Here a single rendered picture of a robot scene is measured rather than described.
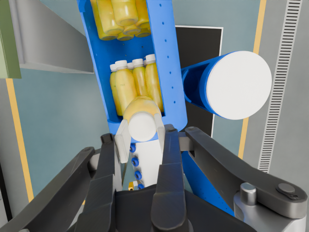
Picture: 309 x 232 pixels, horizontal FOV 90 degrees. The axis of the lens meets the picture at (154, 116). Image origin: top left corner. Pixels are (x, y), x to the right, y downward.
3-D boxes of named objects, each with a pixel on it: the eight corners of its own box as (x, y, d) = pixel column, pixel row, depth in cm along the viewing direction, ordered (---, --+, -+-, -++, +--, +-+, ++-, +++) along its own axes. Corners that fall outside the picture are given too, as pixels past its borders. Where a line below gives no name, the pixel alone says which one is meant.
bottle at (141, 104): (123, 110, 40) (107, 130, 22) (140, 88, 39) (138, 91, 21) (145, 126, 41) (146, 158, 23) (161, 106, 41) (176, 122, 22)
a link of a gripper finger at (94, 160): (117, 166, 14) (84, 173, 14) (123, 144, 19) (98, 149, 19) (113, 151, 14) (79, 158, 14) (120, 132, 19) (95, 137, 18)
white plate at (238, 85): (257, 36, 59) (254, 37, 61) (195, 75, 61) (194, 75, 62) (281, 97, 66) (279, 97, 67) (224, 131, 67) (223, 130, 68)
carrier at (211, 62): (189, 62, 146) (163, 78, 147) (255, 35, 60) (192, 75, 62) (203, 88, 152) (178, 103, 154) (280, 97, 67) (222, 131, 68)
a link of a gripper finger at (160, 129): (157, 128, 15) (164, 127, 15) (153, 113, 22) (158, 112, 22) (162, 155, 16) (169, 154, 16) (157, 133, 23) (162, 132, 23)
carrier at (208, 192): (200, 173, 173) (208, 150, 167) (255, 263, 87) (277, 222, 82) (175, 167, 169) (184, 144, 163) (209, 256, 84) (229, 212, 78)
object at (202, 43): (161, 168, 184) (163, 175, 170) (164, 30, 152) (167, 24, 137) (203, 166, 188) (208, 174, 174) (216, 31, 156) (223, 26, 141)
